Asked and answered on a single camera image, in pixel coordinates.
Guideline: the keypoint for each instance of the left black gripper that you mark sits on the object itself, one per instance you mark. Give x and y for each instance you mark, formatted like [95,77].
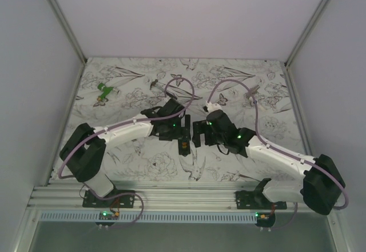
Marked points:
[182,132]

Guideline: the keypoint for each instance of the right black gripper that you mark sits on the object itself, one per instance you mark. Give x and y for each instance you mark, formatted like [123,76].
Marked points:
[201,127]

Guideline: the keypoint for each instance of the black fuse box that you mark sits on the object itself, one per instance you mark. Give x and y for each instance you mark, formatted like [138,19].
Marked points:
[183,147]

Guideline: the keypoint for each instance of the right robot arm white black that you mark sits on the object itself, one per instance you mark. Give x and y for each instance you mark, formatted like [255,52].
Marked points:
[316,180]

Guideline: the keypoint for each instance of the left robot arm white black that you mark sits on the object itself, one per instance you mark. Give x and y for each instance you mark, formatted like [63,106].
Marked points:
[83,153]

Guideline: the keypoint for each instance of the floral patterned table mat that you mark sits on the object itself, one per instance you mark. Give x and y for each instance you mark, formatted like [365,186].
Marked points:
[192,81]

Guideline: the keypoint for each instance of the grey metal fitting part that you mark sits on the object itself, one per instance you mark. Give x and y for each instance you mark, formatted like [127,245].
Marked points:
[252,91]

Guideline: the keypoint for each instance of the green plastic connector part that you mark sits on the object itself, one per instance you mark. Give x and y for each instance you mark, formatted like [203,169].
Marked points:
[105,91]

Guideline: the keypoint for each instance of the right small circuit board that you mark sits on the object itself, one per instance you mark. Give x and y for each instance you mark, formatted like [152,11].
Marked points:
[265,221]

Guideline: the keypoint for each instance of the small circuit board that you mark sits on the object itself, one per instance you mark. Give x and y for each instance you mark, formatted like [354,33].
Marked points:
[265,221]
[106,219]

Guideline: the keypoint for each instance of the left small circuit board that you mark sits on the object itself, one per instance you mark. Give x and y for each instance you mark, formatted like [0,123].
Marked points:
[106,219]

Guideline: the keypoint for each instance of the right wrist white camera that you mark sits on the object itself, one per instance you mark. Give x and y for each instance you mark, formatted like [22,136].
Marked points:
[211,107]

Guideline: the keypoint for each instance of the small black handled hammer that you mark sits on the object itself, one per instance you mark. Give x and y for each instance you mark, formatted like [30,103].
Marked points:
[158,88]

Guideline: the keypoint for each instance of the aluminium rail front frame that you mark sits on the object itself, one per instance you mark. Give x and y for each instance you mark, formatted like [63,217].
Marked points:
[157,196]

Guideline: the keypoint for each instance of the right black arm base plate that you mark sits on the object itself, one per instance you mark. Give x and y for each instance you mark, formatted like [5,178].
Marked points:
[249,200]

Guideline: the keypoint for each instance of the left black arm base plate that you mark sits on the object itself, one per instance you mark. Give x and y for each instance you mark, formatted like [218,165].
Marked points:
[121,199]

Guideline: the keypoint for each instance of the white slotted cable duct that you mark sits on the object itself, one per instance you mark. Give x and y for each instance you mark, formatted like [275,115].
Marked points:
[152,216]

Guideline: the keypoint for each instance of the right aluminium corner post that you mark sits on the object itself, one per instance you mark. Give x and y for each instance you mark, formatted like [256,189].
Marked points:
[307,31]

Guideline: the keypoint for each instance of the aluminium corner post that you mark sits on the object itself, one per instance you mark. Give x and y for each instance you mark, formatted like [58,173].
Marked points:
[56,8]
[307,31]

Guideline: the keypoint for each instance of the left aluminium corner post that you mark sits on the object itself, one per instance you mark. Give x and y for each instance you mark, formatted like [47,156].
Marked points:
[56,8]

